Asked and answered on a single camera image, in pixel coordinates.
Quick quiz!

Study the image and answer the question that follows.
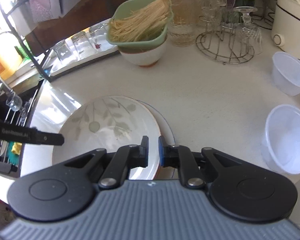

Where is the leaf-patterned ceramic plate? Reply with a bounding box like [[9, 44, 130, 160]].
[[52, 96, 161, 180]]

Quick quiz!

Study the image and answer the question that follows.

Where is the upturned drinking glass middle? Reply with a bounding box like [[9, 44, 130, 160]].
[[71, 31, 95, 60]]

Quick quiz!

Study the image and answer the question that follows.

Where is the dry noodle bundle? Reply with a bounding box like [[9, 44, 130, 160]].
[[108, 0, 172, 43]]

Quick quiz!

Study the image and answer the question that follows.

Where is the upturned drinking glass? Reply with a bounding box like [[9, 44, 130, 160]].
[[89, 23, 113, 51], [52, 40, 72, 64], [71, 31, 95, 60]]

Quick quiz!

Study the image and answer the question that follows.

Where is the white ceramic bowl under colander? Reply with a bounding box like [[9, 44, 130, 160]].
[[118, 37, 167, 67]]

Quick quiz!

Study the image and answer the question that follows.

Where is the black metal shelf rack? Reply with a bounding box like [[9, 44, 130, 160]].
[[1, 0, 127, 81]]

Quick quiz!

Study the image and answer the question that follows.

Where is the upturned drinking glass right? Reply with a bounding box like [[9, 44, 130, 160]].
[[89, 23, 113, 51]]

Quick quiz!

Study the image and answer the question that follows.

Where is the white glass tray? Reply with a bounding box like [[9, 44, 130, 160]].
[[50, 20, 117, 77]]

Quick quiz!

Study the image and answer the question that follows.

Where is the red-lidded clear plastic jar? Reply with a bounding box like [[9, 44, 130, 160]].
[[168, 0, 196, 47]]

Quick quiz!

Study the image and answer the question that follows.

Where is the green colander basket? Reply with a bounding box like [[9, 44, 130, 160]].
[[107, 0, 173, 49]]

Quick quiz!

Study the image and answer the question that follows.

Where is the white electric cooking pot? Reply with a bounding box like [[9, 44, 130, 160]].
[[271, 0, 300, 59]]

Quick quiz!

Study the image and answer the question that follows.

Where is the translucent plastic bowl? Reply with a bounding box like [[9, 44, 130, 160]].
[[262, 105, 300, 175], [271, 51, 300, 96]]

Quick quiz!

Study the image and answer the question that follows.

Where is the wire glass holder rack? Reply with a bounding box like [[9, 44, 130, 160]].
[[196, 0, 255, 64]]

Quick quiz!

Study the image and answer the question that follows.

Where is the upturned drinking glass left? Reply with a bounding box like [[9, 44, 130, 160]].
[[52, 40, 72, 64]]

